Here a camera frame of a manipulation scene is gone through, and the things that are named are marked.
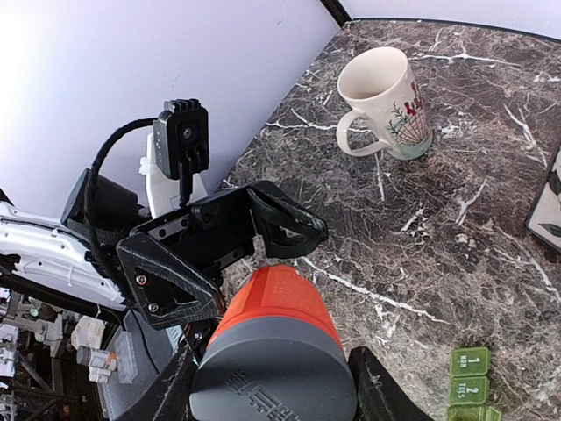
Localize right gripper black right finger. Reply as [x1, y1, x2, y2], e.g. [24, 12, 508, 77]
[348, 346, 432, 421]

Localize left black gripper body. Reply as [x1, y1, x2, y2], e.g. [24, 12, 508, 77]
[131, 187, 256, 281]

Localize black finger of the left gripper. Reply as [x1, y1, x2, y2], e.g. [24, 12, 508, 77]
[247, 181, 329, 259]
[117, 232, 219, 330]

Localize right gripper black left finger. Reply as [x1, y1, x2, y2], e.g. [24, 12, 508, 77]
[118, 346, 197, 421]

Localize green pill organizer box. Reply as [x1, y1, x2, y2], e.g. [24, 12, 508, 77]
[447, 346, 503, 421]

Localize red pill bottle grey lid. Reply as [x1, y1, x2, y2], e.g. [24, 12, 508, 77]
[189, 265, 357, 421]

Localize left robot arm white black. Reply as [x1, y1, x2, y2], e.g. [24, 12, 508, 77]
[1, 100, 328, 330]

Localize clear plastic case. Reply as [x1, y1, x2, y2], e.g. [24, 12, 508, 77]
[114, 332, 138, 384]

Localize white bottles on shelf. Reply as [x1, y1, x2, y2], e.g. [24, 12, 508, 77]
[71, 316, 117, 384]

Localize cream ceramic mug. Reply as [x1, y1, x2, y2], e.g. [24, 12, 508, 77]
[336, 46, 433, 161]

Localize floral square coaster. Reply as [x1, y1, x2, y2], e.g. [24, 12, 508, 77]
[525, 146, 560, 253]

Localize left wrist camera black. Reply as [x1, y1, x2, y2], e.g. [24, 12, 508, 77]
[139, 98, 209, 218]

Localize black left frame post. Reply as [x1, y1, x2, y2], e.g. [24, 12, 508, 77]
[321, 0, 352, 26]

